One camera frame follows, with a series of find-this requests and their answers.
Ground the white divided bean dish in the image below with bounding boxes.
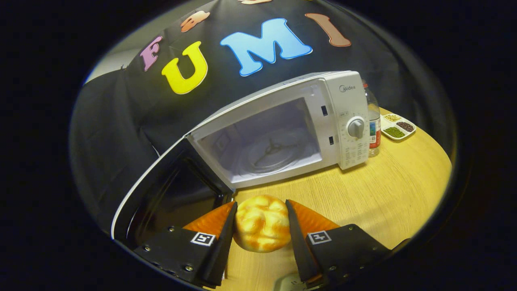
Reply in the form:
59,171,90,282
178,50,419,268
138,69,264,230
380,114,416,141

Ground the clear bottle red label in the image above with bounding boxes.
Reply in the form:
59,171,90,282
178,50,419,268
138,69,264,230
362,80,381,157

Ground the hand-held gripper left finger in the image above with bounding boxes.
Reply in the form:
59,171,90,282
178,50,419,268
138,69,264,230
133,201,239,288

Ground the white microwave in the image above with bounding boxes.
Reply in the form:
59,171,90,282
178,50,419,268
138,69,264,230
111,71,370,247

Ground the pale green tray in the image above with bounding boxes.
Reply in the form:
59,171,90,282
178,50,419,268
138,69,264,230
275,274,307,291

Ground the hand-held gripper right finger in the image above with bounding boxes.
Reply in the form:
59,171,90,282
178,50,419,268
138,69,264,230
285,199,392,288

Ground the golden bread roll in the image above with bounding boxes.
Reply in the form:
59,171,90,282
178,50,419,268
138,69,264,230
233,195,291,253

